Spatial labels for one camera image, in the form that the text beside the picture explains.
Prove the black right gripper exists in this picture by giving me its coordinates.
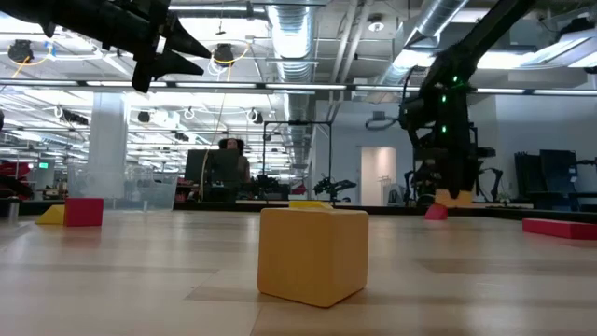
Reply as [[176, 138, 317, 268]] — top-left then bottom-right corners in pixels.
[[398, 83, 484, 195]]

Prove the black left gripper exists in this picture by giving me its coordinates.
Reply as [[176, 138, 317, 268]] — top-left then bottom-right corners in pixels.
[[41, 0, 214, 93]]

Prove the orange rectangular block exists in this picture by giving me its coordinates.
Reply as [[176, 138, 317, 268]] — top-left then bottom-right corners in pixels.
[[434, 189, 475, 209]]

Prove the red long block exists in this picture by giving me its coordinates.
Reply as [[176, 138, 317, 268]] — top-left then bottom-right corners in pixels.
[[521, 217, 597, 242]]

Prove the yellow cube block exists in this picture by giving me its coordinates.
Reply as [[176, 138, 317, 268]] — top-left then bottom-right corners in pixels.
[[257, 207, 369, 309]]

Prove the red cube block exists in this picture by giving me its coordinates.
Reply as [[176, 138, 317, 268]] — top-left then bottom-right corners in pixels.
[[63, 197, 105, 228]]

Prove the red triangle block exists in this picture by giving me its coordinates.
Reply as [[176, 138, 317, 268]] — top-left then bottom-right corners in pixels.
[[423, 203, 449, 221]]

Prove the white door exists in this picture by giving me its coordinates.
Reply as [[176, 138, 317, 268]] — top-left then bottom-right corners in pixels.
[[359, 146, 397, 207]]

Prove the white building column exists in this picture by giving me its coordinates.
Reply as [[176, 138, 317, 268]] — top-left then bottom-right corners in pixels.
[[87, 91, 130, 200]]

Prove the person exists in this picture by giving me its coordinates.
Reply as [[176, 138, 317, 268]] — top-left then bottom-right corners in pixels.
[[217, 137, 252, 184]]

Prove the black computer monitor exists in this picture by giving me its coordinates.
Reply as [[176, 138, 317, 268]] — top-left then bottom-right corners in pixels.
[[184, 148, 242, 186]]

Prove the clear plastic bin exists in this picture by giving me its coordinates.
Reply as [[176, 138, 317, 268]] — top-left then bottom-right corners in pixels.
[[67, 162, 179, 211]]

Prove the yellow triangle block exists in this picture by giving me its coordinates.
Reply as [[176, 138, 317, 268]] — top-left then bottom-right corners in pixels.
[[35, 204, 66, 226]]

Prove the black ceiling cable reel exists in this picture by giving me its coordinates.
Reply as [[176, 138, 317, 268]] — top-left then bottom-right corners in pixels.
[[7, 39, 36, 64], [213, 42, 237, 66]]

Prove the silver ventilation duct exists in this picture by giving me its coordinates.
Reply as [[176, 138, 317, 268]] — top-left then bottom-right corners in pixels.
[[265, 4, 319, 169], [372, 0, 470, 88]]

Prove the black metal gantry frame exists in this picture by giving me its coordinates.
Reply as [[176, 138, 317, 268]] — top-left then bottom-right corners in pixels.
[[262, 119, 333, 203]]

